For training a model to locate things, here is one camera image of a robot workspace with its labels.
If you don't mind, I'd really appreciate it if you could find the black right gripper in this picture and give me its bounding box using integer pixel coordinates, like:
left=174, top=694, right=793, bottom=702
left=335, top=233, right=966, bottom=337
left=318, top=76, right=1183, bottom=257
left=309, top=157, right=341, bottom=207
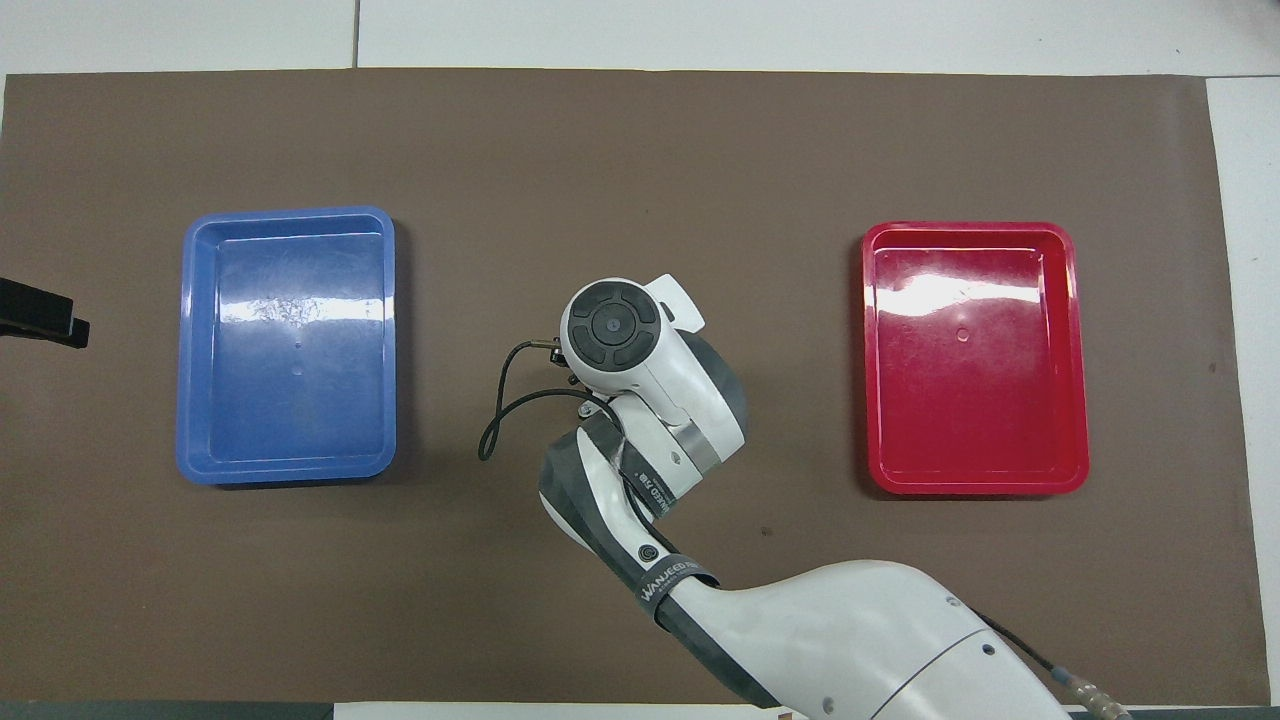
left=562, top=372, right=603, bottom=417

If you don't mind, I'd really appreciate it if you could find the brown table mat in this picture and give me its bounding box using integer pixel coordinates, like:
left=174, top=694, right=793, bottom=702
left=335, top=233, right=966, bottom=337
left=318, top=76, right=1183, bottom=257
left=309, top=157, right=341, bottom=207
left=0, top=68, right=1271, bottom=706

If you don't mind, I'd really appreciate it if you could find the blue plastic tray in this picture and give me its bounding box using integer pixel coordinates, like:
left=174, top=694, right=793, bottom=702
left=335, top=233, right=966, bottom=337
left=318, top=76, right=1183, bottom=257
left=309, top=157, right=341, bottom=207
left=176, top=206, right=398, bottom=487

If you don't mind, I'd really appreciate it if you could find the red plastic tray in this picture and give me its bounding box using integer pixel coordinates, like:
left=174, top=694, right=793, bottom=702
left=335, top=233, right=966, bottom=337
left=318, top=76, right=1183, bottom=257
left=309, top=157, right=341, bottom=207
left=861, top=221, right=1090, bottom=497

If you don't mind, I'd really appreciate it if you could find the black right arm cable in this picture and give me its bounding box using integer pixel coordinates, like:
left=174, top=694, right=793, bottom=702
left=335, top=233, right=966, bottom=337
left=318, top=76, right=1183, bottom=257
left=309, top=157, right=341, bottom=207
left=478, top=339, right=1133, bottom=720

